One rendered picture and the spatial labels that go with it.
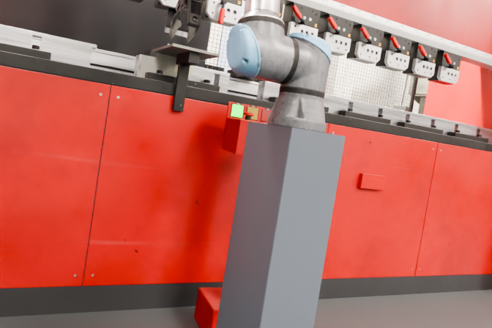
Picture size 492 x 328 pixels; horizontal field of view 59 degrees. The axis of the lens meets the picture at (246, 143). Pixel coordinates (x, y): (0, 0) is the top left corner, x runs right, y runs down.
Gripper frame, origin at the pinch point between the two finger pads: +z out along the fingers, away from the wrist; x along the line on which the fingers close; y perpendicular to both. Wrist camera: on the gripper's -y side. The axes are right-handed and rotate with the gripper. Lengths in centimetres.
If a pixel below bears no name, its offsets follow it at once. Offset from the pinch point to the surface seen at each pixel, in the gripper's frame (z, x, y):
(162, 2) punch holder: -6.5, 7.0, 13.1
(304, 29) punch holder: -10, -59, 16
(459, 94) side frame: 15, -216, 42
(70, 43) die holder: 11.8, 37.6, -0.3
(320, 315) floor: 67, -74, -83
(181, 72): 5.4, -0.6, -13.3
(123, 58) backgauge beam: 27.3, 13.8, 20.2
